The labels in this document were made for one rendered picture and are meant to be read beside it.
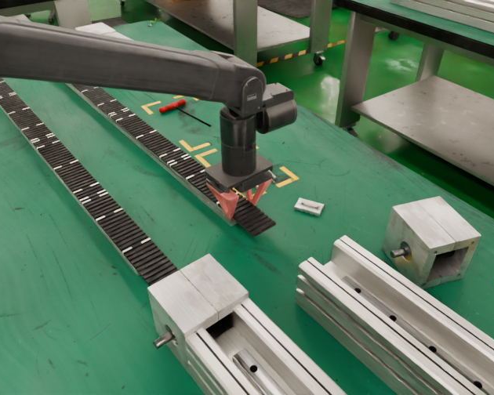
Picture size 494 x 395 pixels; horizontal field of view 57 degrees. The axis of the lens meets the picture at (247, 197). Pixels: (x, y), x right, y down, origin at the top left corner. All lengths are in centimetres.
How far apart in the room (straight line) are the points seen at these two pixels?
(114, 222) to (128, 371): 27
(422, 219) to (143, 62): 47
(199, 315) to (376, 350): 23
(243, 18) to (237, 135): 237
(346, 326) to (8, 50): 51
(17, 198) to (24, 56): 51
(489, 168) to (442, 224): 147
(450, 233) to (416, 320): 15
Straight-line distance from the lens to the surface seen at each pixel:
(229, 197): 74
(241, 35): 306
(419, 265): 74
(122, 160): 104
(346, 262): 69
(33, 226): 91
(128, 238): 78
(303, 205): 87
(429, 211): 77
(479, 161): 224
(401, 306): 66
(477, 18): 200
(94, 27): 157
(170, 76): 59
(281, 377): 59
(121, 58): 56
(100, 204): 86
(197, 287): 61
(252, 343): 60
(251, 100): 66
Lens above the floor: 134
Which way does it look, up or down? 39 degrees down
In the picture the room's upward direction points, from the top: straight up
